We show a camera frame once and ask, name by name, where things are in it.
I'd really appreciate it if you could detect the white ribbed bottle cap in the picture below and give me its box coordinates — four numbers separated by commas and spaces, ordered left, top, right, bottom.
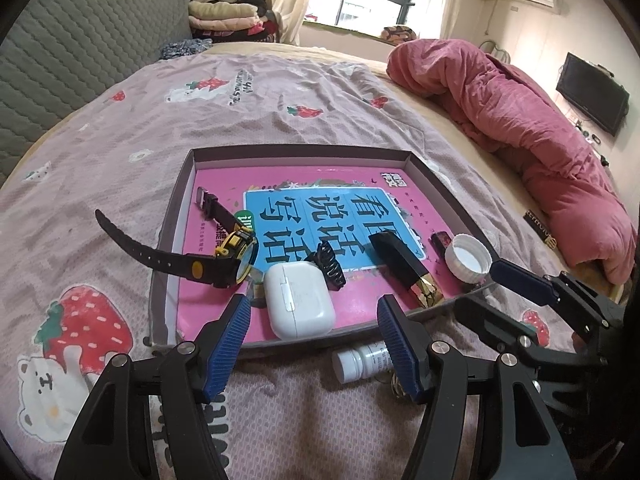
445, 233, 492, 285

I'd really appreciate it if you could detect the black gold perfume bottle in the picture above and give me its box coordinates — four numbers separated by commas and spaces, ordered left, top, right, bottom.
369, 231, 444, 309

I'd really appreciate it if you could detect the black hair clip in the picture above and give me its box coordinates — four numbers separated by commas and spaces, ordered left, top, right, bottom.
306, 240, 346, 290

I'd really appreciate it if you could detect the white earbuds case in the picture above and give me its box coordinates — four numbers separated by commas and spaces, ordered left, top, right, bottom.
264, 261, 336, 340

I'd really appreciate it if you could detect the black yellow wrist watch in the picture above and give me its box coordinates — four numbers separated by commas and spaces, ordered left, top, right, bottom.
94, 186, 259, 289

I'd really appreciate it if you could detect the black gold labelled box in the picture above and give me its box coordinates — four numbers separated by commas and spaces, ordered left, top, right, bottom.
524, 210, 558, 249

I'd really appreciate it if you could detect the pink crumpled duvet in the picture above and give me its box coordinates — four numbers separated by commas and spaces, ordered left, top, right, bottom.
386, 39, 637, 285

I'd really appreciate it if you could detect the white pill bottle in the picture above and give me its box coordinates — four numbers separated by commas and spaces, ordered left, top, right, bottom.
332, 341, 393, 385

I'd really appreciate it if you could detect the shallow grey cardboard tray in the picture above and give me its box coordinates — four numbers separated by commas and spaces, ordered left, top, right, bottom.
157, 144, 483, 346

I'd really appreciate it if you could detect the strawberry print bed sheet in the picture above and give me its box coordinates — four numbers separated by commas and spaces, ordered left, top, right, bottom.
1, 53, 563, 479

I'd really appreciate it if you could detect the pink blue children's book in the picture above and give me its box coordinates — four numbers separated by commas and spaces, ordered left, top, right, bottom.
179, 166, 463, 328

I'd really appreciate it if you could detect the patterned bag on sill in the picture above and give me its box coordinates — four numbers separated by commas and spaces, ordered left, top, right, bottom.
380, 25, 418, 46

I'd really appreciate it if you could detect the dark blue floral cloth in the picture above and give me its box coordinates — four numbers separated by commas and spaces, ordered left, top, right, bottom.
160, 38, 213, 60

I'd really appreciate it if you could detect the stack of folded blankets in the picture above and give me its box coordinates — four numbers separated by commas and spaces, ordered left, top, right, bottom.
188, 0, 280, 44

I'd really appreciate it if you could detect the grey quilted headboard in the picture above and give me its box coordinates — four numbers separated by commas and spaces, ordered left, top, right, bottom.
1, 0, 190, 179

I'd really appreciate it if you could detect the black wall television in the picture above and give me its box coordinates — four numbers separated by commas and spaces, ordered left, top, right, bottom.
555, 52, 629, 136

